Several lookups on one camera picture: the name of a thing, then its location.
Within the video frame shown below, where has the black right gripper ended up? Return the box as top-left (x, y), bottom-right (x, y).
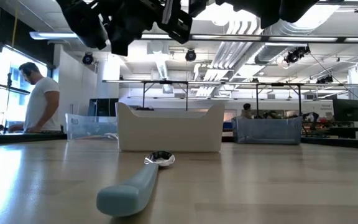
top-left (188, 0), bottom-right (281, 29)

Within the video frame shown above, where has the clear plastic container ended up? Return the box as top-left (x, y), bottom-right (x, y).
top-left (65, 113), bottom-right (119, 141)

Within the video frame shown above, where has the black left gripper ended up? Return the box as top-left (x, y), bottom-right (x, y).
top-left (104, 0), bottom-right (194, 57)

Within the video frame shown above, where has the standing person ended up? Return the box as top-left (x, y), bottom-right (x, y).
top-left (7, 62), bottom-right (62, 133)

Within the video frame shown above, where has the black aluminium table frame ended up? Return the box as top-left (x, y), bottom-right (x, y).
top-left (0, 132), bottom-right (358, 151)

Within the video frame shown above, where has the black gantry frame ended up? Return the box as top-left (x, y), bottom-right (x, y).
top-left (141, 80), bottom-right (190, 112)
top-left (255, 82), bottom-right (303, 118)

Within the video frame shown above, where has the white plastic container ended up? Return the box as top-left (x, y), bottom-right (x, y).
top-left (116, 101), bottom-right (226, 153)

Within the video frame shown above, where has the yellow strap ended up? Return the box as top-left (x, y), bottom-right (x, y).
top-left (11, 0), bottom-right (21, 49)

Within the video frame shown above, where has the bright window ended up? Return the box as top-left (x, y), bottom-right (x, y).
top-left (0, 46), bottom-right (48, 125)

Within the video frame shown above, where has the silver ventilation duct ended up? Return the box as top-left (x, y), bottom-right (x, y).
top-left (253, 26), bottom-right (321, 65)

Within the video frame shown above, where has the short ceiling light strip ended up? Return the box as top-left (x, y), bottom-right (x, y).
top-left (29, 30), bottom-right (80, 40)

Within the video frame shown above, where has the smoky dark plastic container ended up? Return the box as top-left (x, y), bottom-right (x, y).
top-left (231, 116), bottom-right (303, 146)

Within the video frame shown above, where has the black computer monitor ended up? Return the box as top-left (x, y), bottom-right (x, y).
top-left (333, 98), bottom-right (358, 123)

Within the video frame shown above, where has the blue handled spoon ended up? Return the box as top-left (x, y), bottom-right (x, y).
top-left (96, 150), bottom-right (176, 218)

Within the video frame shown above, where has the long ceiling light strip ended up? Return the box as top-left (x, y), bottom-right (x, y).
top-left (140, 33), bottom-right (358, 44)

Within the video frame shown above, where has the seated person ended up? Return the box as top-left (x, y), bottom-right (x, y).
top-left (240, 103), bottom-right (254, 119)

